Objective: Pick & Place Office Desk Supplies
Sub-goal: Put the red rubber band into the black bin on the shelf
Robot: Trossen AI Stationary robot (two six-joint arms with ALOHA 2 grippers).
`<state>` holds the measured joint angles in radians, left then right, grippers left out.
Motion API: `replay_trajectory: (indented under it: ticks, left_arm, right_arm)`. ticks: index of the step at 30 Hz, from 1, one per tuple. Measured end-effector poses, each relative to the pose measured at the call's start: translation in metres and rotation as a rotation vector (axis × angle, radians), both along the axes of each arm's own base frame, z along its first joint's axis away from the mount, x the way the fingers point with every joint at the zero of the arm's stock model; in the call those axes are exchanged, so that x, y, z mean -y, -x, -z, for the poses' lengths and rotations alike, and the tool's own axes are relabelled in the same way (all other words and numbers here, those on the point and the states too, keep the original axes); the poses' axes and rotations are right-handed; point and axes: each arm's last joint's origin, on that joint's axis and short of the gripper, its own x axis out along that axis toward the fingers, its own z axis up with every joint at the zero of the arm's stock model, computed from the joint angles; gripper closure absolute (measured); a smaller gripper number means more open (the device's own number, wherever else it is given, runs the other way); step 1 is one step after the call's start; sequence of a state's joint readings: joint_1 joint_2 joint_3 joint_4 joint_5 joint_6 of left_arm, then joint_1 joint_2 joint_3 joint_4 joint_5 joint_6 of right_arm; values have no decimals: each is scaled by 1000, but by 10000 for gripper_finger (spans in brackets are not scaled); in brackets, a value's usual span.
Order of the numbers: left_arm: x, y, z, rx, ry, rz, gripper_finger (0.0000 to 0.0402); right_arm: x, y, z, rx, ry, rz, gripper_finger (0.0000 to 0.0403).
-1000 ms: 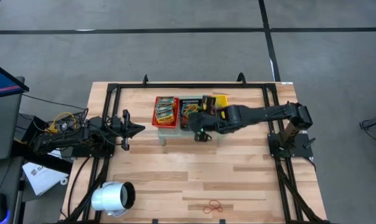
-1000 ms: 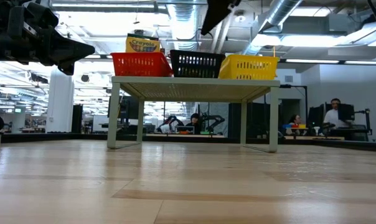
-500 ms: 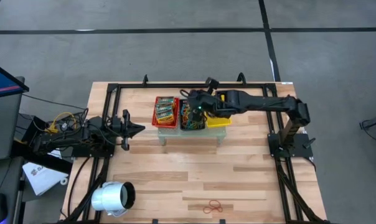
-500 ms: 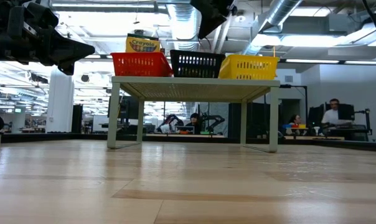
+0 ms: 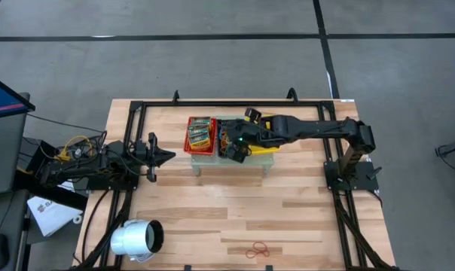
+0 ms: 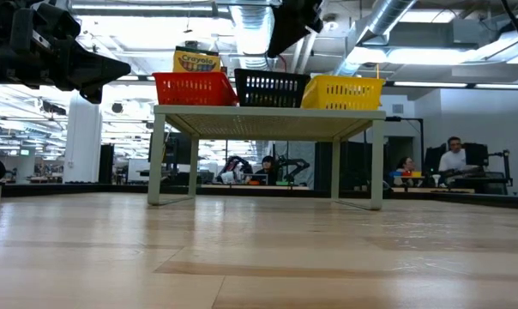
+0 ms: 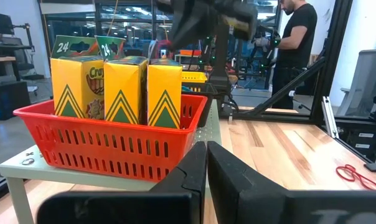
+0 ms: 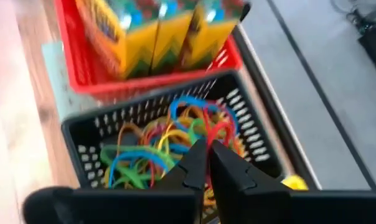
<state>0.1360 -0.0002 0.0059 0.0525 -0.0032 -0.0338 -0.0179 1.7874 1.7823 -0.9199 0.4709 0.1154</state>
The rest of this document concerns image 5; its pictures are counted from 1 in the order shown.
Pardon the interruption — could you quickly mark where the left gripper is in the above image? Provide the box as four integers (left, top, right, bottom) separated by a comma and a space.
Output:
129, 132, 177, 182

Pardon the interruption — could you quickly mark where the yellow plastic basket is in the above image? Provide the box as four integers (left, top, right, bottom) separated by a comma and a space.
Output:
248, 114, 280, 156

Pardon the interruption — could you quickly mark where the yellow wire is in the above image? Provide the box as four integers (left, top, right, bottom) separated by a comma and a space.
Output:
57, 134, 93, 162

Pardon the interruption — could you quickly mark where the black plastic basket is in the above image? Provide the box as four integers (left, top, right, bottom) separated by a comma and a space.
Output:
215, 118, 232, 158

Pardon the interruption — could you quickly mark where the monitor with blue screen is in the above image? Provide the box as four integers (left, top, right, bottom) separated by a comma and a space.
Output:
0, 71, 36, 121

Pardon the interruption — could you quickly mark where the red plastic basket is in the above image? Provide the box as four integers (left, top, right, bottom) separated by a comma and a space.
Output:
182, 115, 218, 157

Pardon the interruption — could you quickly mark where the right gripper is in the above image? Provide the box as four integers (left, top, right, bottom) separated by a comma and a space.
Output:
223, 108, 268, 164

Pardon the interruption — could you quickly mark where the red rubber band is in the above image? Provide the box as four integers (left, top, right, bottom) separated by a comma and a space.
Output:
245, 241, 271, 260

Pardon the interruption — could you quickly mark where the dark grey desk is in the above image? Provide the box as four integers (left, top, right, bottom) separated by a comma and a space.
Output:
0, 187, 29, 271

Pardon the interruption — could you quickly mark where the black aluminium table frame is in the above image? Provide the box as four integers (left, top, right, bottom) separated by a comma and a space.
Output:
71, 87, 402, 271

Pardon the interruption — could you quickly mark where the yellow Crayola crayon box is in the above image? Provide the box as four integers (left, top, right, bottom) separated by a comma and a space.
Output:
188, 135, 212, 151
187, 126, 210, 137
189, 116, 213, 128

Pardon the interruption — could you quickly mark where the clear acrylic stand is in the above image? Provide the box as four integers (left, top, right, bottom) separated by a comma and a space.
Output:
189, 152, 274, 177

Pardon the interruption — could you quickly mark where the black floor cable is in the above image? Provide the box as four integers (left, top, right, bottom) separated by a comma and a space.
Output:
434, 144, 455, 181

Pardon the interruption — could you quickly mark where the white cylinder with black opening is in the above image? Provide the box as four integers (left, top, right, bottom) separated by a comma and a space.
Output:
109, 218, 166, 263

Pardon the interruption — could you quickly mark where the small white paper sheet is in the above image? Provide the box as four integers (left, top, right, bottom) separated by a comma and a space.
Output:
55, 179, 76, 193

